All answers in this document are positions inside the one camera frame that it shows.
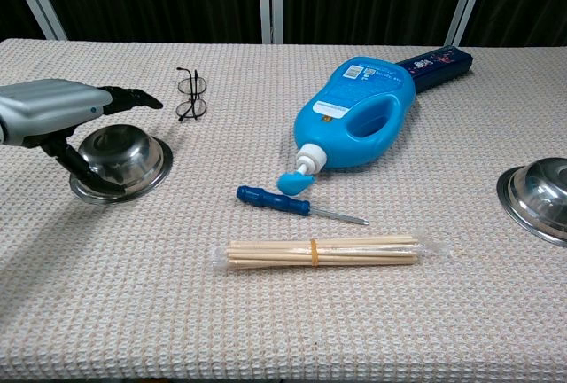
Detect steel bowl with wide rim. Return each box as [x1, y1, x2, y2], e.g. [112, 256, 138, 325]
[69, 123, 174, 205]
[495, 157, 567, 249]

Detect black thin-rimmed eyeglasses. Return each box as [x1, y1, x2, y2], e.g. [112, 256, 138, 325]
[175, 66, 209, 123]

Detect wrapped wooden chopsticks bundle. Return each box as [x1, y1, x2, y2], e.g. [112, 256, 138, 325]
[211, 229, 453, 272]

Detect blue detergent pump bottle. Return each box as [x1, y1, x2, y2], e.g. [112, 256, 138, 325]
[276, 55, 416, 198]

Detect dark blue long box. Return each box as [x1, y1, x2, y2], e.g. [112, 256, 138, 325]
[395, 46, 474, 94]

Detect blue handled screwdriver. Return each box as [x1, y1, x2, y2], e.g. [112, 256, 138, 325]
[236, 184, 370, 227]

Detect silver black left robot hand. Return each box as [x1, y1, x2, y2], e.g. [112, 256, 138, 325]
[0, 78, 165, 195]

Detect beige waffle tablecloth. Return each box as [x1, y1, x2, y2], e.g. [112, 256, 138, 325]
[0, 37, 567, 383]

